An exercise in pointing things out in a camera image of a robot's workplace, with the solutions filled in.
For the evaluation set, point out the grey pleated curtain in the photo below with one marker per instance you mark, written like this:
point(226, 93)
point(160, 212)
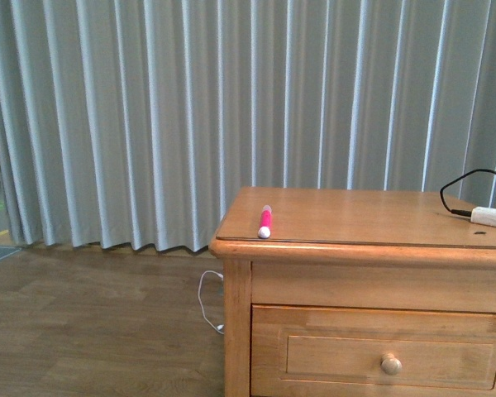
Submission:
point(138, 121)

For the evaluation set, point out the white adapter on cabinet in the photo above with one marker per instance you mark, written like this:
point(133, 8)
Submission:
point(484, 216)

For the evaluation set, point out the wooden drawer with knob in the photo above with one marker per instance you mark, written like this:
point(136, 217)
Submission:
point(367, 352)

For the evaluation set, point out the pink marker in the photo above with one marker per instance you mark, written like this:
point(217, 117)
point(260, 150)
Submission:
point(264, 231)

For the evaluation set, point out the wooden nightstand cabinet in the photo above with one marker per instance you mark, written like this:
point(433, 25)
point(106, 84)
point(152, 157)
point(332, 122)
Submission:
point(347, 249)

